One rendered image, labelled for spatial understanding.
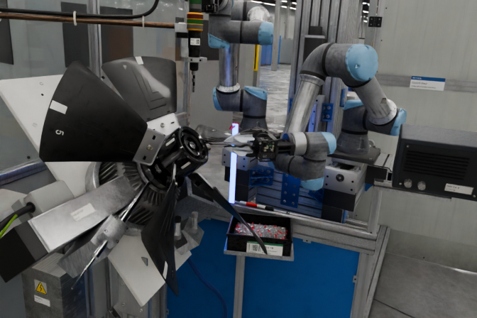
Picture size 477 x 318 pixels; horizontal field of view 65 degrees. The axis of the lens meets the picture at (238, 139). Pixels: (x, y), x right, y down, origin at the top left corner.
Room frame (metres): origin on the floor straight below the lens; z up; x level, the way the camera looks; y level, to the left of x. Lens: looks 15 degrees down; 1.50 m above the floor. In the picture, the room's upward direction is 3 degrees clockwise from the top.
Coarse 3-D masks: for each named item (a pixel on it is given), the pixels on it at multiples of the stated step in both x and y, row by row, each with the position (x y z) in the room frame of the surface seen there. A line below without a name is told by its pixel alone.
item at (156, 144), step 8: (144, 136) 0.89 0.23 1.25; (152, 136) 0.91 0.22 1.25; (160, 136) 0.92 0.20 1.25; (144, 144) 0.89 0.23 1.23; (152, 144) 0.91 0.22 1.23; (160, 144) 0.92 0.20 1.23; (136, 152) 0.88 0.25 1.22; (144, 152) 0.89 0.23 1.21; (152, 152) 0.91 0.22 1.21; (136, 160) 0.88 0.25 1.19; (144, 160) 0.90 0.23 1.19; (152, 160) 0.91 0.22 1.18
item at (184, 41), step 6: (180, 24) 1.03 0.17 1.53; (174, 30) 1.04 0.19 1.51; (180, 30) 1.03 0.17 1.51; (180, 36) 1.02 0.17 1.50; (186, 36) 1.03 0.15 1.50; (180, 42) 1.04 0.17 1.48; (186, 42) 1.03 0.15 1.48; (180, 48) 1.04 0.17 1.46; (186, 48) 1.03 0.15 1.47; (180, 54) 1.04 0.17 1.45; (186, 54) 1.03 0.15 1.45; (186, 60) 1.02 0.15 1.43; (192, 60) 1.02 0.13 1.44; (198, 60) 1.02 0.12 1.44; (204, 60) 1.04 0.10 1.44
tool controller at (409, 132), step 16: (400, 128) 1.20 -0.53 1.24; (416, 128) 1.18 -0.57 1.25; (432, 128) 1.17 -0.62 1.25; (448, 128) 1.17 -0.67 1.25; (400, 144) 1.13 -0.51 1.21; (416, 144) 1.11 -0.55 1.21; (432, 144) 1.10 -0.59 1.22; (448, 144) 1.08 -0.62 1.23; (464, 144) 1.07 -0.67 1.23; (400, 160) 1.14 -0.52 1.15; (416, 160) 1.12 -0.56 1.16; (432, 160) 1.10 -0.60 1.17; (448, 160) 1.08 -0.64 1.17; (464, 160) 1.07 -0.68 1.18; (400, 176) 1.15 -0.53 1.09; (416, 176) 1.13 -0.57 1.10; (432, 176) 1.11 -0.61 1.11; (448, 176) 1.10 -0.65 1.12; (464, 176) 1.08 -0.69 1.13; (432, 192) 1.13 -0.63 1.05; (448, 192) 1.11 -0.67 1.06; (464, 192) 1.09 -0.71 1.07
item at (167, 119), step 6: (168, 114) 1.03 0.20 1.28; (174, 114) 1.03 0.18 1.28; (156, 120) 1.02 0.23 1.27; (162, 120) 1.02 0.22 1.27; (168, 120) 1.02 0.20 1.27; (174, 120) 1.02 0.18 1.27; (150, 126) 1.00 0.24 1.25; (156, 126) 1.00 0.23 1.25; (168, 126) 1.01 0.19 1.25; (174, 126) 1.01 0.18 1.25; (162, 132) 0.99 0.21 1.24; (168, 132) 0.99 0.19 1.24
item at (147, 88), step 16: (112, 64) 1.11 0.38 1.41; (128, 64) 1.13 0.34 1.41; (144, 64) 1.14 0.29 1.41; (160, 64) 1.17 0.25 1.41; (112, 80) 1.07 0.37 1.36; (128, 80) 1.09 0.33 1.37; (144, 80) 1.09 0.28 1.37; (160, 80) 1.11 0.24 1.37; (176, 80) 1.13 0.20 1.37; (128, 96) 1.05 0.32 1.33; (144, 96) 1.06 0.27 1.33; (160, 96) 1.07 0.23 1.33; (176, 96) 1.08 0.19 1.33; (144, 112) 1.02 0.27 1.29; (160, 112) 1.03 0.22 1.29
